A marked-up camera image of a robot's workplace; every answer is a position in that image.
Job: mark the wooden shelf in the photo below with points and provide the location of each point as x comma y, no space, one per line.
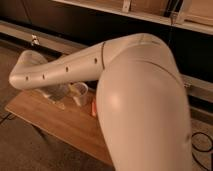
194,15

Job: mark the clear plastic cup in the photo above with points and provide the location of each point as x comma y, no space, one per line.
79,92

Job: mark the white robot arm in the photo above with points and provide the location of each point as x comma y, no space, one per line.
142,104

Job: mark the orange carrot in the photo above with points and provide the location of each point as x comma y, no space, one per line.
94,111

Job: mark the wooden table board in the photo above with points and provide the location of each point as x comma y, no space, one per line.
73,125

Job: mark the small white wall fixture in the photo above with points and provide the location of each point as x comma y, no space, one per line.
34,40

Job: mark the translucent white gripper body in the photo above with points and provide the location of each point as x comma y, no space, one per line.
54,93

